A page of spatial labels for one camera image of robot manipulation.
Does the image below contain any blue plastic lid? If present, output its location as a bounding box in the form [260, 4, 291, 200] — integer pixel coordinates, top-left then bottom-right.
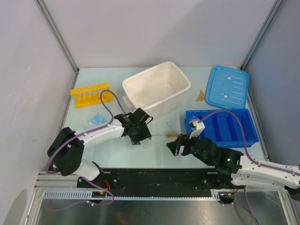
[205, 66, 249, 109]

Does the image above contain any small tan rubber piece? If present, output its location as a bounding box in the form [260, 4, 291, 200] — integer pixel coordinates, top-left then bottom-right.
[197, 90, 205, 102]

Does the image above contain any white cable duct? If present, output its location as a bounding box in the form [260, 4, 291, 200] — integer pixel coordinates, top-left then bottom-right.
[43, 189, 237, 201]

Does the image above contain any yellow test tube rack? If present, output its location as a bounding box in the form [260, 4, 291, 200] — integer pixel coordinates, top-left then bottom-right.
[70, 82, 109, 108]

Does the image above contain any brown bottle brush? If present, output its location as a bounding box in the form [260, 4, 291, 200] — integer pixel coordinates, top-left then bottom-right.
[151, 133, 180, 138]

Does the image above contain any white plastic tub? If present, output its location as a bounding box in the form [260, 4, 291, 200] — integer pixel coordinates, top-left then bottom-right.
[122, 61, 191, 118]

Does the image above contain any clear glass slide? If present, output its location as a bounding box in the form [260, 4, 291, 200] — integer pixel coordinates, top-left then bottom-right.
[104, 102, 114, 109]

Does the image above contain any blue compartment tray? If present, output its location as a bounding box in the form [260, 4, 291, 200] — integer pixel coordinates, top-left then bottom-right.
[185, 108, 259, 148]

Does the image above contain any blue face mask in bag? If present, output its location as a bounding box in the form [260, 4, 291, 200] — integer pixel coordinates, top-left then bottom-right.
[89, 112, 110, 126]

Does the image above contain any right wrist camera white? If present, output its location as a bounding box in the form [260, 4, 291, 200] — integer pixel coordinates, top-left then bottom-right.
[189, 119, 205, 139]

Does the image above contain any clear watch glass dish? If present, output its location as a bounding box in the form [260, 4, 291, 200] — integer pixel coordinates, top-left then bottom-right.
[140, 138, 152, 149]

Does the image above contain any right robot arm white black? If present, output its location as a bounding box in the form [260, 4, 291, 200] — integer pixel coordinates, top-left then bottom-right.
[166, 134, 300, 201]

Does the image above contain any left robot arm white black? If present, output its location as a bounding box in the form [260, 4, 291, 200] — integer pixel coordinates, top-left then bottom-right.
[47, 108, 153, 188]

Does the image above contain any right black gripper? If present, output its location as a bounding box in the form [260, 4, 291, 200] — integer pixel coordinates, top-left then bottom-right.
[166, 129, 212, 166]

